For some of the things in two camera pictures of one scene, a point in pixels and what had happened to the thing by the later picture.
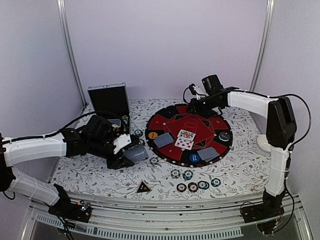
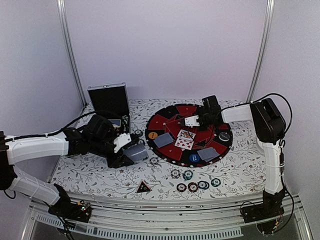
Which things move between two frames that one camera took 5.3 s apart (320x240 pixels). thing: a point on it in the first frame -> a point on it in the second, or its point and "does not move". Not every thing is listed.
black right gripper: [195, 109] -> [200, 111]
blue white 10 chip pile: [175, 173] does not move
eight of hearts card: [185, 143] does not move
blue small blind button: [194, 158] does not move
